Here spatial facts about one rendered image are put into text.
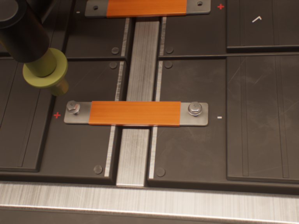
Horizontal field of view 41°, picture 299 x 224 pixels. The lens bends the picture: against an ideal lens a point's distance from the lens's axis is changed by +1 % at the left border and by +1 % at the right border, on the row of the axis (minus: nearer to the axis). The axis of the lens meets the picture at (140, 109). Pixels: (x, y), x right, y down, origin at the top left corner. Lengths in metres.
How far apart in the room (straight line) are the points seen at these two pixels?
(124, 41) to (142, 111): 0.10
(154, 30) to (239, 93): 0.14
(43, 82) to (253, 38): 0.23
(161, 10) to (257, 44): 0.12
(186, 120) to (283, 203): 0.12
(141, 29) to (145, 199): 0.21
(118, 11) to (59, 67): 0.17
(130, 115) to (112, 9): 0.15
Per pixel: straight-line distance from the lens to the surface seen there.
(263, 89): 0.41
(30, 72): 0.36
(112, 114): 0.42
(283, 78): 0.42
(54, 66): 0.35
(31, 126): 0.44
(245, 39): 0.45
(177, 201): 0.38
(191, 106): 0.39
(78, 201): 0.40
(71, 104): 0.41
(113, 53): 0.46
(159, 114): 0.41
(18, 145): 0.43
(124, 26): 0.48
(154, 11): 0.48
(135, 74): 0.45
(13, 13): 0.30
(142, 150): 0.41
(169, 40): 0.46
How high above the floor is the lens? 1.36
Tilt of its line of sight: 62 degrees down
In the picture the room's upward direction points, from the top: 20 degrees counter-clockwise
